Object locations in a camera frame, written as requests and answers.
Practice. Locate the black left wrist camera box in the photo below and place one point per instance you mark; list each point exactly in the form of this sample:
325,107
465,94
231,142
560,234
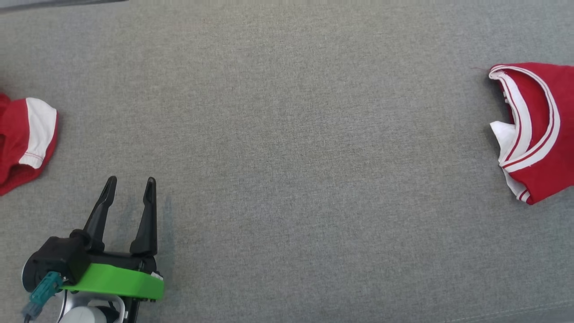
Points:
58,258

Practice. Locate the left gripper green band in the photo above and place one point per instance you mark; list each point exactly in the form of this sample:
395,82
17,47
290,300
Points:
116,280

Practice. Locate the grey partition bottom rail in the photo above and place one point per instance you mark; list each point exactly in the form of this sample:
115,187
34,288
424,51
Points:
54,4

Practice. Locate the teal left camera connector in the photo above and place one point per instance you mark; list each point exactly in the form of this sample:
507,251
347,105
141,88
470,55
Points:
45,289

